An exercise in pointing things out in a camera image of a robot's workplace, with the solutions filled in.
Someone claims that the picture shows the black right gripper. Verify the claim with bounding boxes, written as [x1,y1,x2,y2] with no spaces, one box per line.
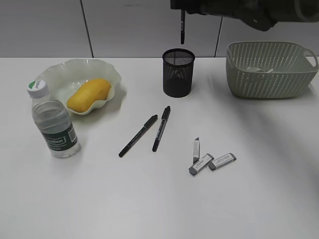
[170,0,277,31]

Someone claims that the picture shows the waste paper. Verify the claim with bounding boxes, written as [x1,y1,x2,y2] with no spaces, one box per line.
[247,67,274,73]

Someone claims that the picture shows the black marker pen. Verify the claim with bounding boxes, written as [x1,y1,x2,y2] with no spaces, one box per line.
[119,115,158,157]
[180,9,186,45]
[152,106,171,152]

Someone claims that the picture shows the grey white eraser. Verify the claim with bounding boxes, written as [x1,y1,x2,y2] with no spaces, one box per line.
[193,137,200,164]
[188,153,214,175]
[208,153,237,171]

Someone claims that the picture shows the yellow mango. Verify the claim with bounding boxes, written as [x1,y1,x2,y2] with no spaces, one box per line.
[67,78,111,113]

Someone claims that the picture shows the translucent white wavy plate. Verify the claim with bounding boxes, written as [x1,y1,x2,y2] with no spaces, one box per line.
[36,58,122,116]

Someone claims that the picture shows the clear plastic water bottle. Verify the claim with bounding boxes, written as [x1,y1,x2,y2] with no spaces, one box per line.
[27,80,81,158]

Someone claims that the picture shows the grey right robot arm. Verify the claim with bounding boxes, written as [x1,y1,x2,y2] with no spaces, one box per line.
[170,0,319,31]

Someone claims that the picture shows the pale green plastic basket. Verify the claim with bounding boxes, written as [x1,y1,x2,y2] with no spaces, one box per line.
[226,41,319,99]

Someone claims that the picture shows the black mesh pen holder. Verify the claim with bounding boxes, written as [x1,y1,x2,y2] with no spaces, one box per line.
[162,48,195,98]

